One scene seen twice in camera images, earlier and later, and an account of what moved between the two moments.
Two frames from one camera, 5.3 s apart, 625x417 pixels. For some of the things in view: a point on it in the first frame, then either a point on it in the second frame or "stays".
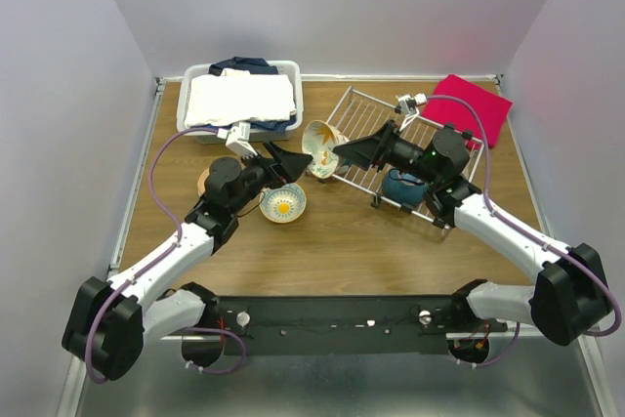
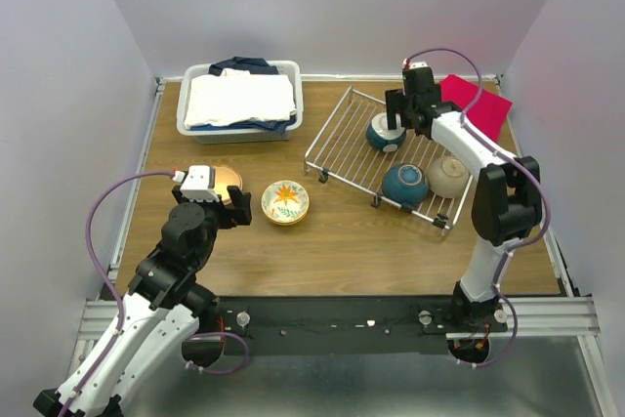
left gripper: (286, 167) → (241, 212)
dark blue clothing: (255, 66) stays
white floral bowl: (319, 139) → (284, 200)
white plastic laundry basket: (290, 70) stays
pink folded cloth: (491, 109) stays
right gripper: (374, 148) → (395, 101)
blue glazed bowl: (403, 187) stays
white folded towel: (236, 96) stays
